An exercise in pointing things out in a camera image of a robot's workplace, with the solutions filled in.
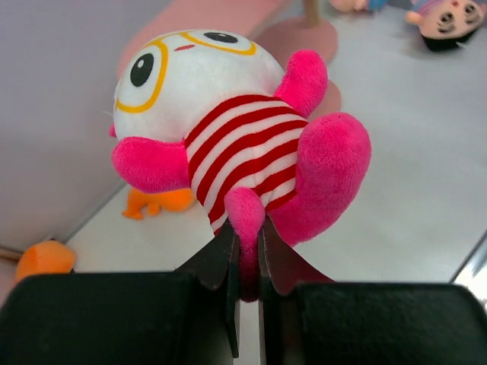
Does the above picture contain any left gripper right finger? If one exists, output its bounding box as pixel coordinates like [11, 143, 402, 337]
[258, 220, 486, 364]

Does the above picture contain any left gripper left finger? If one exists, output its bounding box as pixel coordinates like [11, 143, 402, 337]
[1, 224, 240, 364]

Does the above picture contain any pink panda plush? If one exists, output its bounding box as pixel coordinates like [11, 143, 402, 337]
[110, 29, 372, 302]

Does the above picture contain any orange shark plush near shelf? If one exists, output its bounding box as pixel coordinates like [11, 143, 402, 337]
[122, 188, 196, 220]

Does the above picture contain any pink three-tier shelf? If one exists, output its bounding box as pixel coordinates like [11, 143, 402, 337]
[116, 0, 342, 115]

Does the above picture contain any doll plush on bottom shelf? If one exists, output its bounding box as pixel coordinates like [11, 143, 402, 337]
[329, 0, 387, 13]

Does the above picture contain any orange shark plush front-left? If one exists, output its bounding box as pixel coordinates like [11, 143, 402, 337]
[15, 240, 77, 283]

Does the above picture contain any blue-hat doll plush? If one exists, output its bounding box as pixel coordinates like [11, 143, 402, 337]
[406, 0, 486, 52]

